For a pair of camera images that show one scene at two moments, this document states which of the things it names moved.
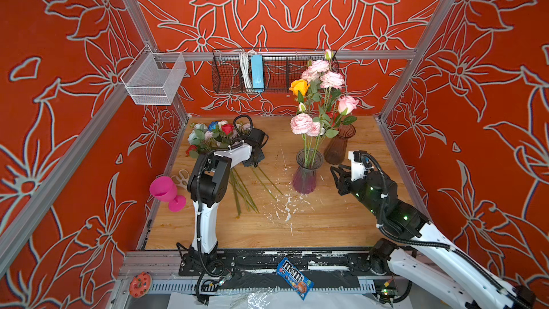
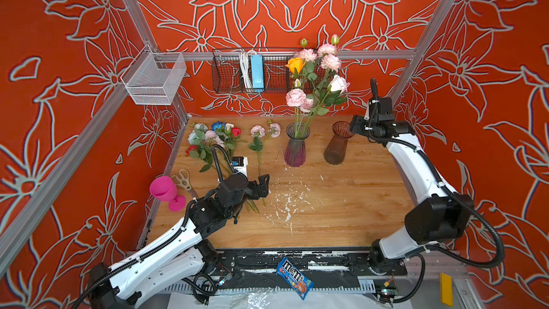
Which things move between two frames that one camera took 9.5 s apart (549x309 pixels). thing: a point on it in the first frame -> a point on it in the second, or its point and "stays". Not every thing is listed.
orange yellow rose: (299, 85) -> (295, 62)
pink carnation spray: (303, 124) -> (296, 98)
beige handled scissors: (181, 180) stays
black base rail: (254, 270) stays
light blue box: (257, 72) stays
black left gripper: (260, 157) -> (263, 185)
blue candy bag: (294, 277) stays
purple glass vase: (304, 179) -> (295, 153)
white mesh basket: (154, 78) stays
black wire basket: (261, 70) stays
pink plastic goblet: (162, 188) stays
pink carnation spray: (321, 71) -> (317, 64)
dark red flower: (192, 147) stays
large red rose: (227, 128) -> (236, 131)
